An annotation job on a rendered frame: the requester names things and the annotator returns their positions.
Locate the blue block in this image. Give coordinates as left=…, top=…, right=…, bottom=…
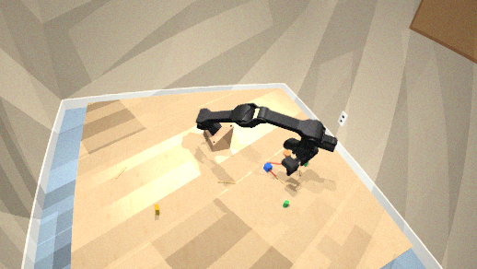
left=263, top=162, right=273, bottom=172

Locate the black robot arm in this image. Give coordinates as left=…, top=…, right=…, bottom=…
left=196, top=102, right=338, bottom=155

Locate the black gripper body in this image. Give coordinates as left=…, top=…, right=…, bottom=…
left=281, top=142, right=319, bottom=173

